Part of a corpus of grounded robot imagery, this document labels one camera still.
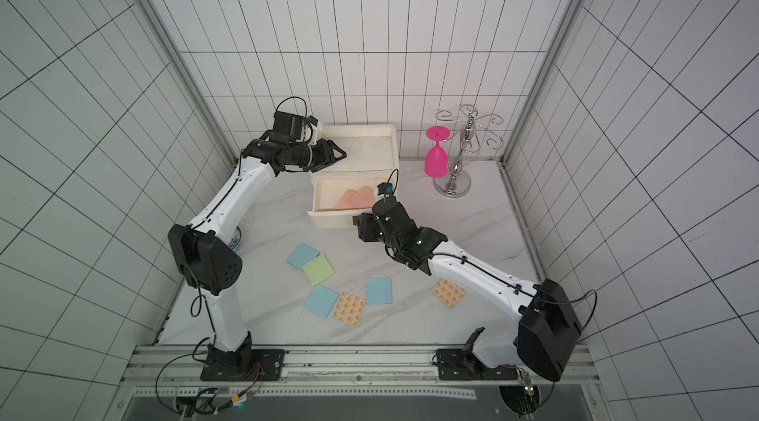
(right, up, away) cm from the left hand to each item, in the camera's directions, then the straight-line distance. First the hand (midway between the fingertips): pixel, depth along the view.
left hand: (339, 162), depth 83 cm
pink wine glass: (+30, +2, +12) cm, 33 cm away
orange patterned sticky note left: (+3, -42, -2) cm, 42 cm away
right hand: (+5, -16, -5) cm, 18 cm away
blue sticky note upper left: (-13, -29, +9) cm, 34 cm away
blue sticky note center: (+12, -39, +3) cm, 40 cm away
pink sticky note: (+1, -12, +3) cm, 13 cm away
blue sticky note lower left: (-5, -40, 0) cm, 41 cm away
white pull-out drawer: (-4, -10, +5) cm, 12 cm away
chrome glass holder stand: (+41, +10, +9) cm, 43 cm away
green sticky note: (-7, -33, +7) cm, 35 cm away
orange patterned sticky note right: (+32, -39, +2) cm, 51 cm away
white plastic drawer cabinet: (+9, +3, +5) cm, 11 cm away
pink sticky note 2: (+7, -11, +3) cm, 13 cm away
